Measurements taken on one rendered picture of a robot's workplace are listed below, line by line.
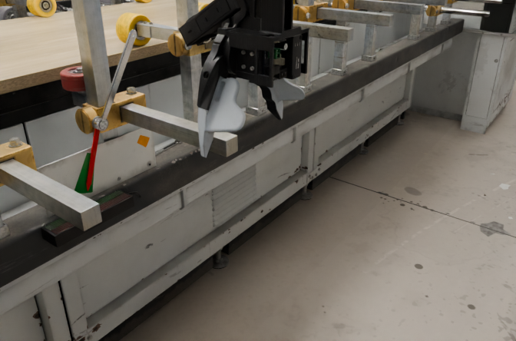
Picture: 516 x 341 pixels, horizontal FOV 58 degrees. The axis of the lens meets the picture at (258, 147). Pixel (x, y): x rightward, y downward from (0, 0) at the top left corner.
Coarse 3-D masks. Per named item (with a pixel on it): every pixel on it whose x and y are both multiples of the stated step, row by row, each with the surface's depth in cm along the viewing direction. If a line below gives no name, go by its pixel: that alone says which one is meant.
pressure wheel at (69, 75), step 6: (78, 66) 101; (60, 72) 98; (66, 72) 97; (72, 72) 98; (78, 72) 98; (66, 78) 96; (72, 78) 95; (78, 78) 95; (66, 84) 96; (72, 84) 96; (78, 84) 96; (84, 84) 96; (66, 90) 97; (72, 90) 96; (78, 90) 96; (84, 90) 97
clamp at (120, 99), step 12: (120, 96) 94; (132, 96) 94; (144, 96) 96; (84, 108) 88; (96, 108) 88; (120, 108) 92; (84, 120) 88; (108, 120) 90; (120, 120) 92; (84, 132) 89
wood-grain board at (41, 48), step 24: (168, 0) 202; (0, 24) 151; (24, 24) 151; (48, 24) 151; (72, 24) 151; (168, 24) 151; (0, 48) 119; (24, 48) 119; (48, 48) 119; (72, 48) 119; (120, 48) 119; (144, 48) 121; (168, 48) 128; (0, 72) 99; (24, 72) 99; (48, 72) 102
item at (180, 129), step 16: (80, 96) 99; (128, 112) 91; (144, 112) 89; (160, 112) 89; (144, 128) 89; (160, 128) 86; (176, 128) 84; (192, 128) 82; (192, 144) 82; (224, 144) 77
